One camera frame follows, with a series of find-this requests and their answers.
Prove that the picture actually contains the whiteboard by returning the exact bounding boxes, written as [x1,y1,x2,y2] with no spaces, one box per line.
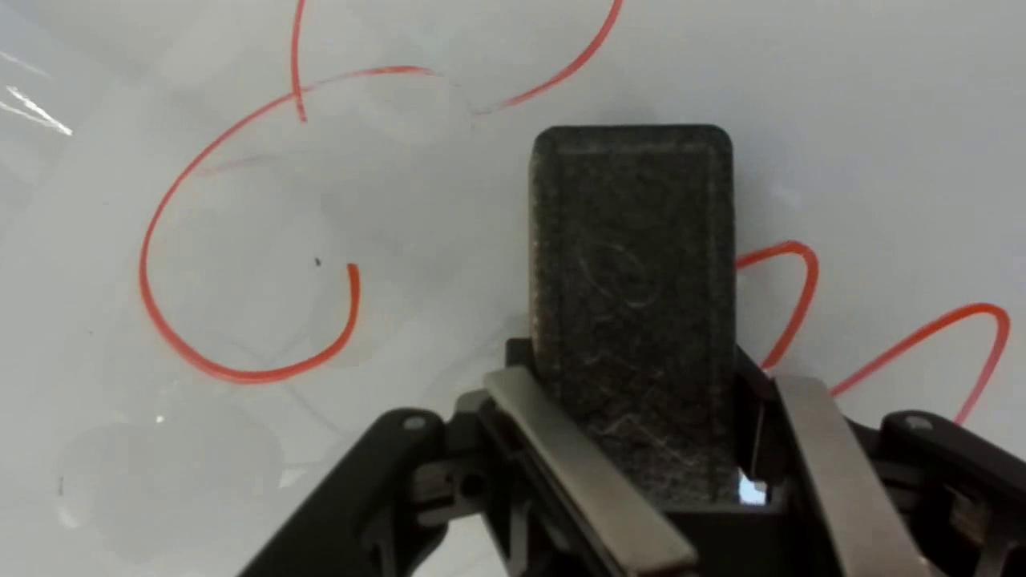
[0,0,1026,577]

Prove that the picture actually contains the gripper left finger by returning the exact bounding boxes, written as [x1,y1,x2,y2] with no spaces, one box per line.
[238,337,705,577]

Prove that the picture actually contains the grey felt whiteboard eraser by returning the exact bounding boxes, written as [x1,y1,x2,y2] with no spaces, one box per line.
[523,121,745,512]

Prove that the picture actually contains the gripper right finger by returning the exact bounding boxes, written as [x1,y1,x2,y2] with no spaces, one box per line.
[735,349,1026,577]

